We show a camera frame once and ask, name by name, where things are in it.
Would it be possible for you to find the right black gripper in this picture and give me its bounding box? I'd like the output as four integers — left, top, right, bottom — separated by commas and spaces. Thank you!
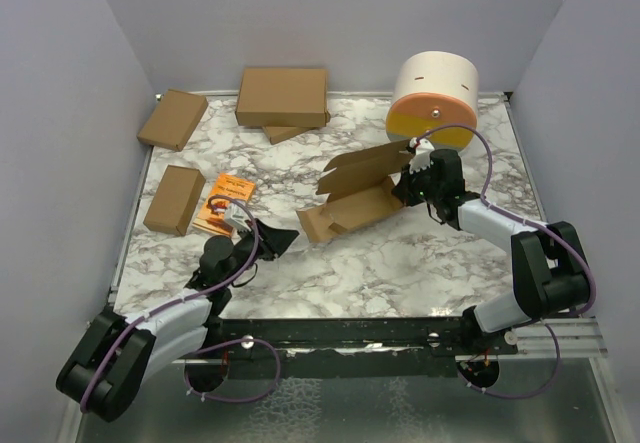
392, 160, 442, 207

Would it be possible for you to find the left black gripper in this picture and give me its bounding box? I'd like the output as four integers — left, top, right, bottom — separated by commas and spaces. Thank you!
223, 218, 298, 287

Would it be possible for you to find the brown cardboard box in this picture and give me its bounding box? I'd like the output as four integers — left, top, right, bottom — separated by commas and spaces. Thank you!
297, 140, 412, 243

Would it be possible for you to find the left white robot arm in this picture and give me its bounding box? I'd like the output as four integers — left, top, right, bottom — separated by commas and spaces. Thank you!
55, 220, 299, 422

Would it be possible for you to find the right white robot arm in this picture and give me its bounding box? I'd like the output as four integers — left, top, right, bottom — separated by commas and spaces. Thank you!
392, 145, 595, 354

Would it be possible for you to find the small cardboard box under stack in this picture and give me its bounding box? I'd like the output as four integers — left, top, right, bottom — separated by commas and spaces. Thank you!
262, 126, 308, 145

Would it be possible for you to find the folded cardboard box front left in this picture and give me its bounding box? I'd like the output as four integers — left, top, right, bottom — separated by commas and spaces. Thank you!
143, 165, 205, 236

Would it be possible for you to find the large folded cardboard box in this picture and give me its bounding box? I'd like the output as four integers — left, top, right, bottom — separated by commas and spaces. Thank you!
235, 67, 330, 128

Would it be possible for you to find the folded cardboard box back left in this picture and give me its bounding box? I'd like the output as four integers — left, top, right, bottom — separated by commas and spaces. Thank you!
137, 89, 208, 152

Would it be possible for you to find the round pastel drawer cabinet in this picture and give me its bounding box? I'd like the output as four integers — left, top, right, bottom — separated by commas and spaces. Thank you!
385, 51, 479, 151

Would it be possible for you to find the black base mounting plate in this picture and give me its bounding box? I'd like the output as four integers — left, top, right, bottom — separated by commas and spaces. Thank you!
201, 316, 517, 379

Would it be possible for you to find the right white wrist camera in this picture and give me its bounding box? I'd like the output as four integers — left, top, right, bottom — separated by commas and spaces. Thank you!
409, 140, 434, 174

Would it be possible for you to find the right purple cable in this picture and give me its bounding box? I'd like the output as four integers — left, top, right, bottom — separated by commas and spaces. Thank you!
412, 123, 597, 399

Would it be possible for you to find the purple cable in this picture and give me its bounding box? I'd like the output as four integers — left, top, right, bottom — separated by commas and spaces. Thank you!
412, 123, 597, 399
79, 195, 282, 414

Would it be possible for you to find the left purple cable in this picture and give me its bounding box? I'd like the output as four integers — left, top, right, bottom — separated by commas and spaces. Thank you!
79, 195, 282, 414

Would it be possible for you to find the aluminium rail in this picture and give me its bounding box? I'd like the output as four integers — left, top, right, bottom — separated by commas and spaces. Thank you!
513, 317, 608, 359

